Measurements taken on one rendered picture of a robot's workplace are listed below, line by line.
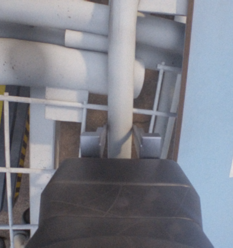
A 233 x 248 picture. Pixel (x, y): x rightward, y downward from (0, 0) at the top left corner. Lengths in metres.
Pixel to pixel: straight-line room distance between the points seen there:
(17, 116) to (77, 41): 0.24
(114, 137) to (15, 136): 0.26
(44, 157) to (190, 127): 0.17
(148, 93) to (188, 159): 0.55
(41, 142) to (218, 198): 0.21
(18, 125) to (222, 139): 0.33
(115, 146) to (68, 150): 0.58
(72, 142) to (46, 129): 0.49
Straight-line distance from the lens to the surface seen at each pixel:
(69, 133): 0.70
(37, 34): 0.20
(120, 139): 0.15
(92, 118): 0.68
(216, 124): 0.18
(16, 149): 0.39
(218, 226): 0.26
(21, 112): 0.37
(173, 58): 0.22
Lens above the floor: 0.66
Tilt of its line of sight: 72 degrees down
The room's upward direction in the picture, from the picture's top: 145 degrees clockwise
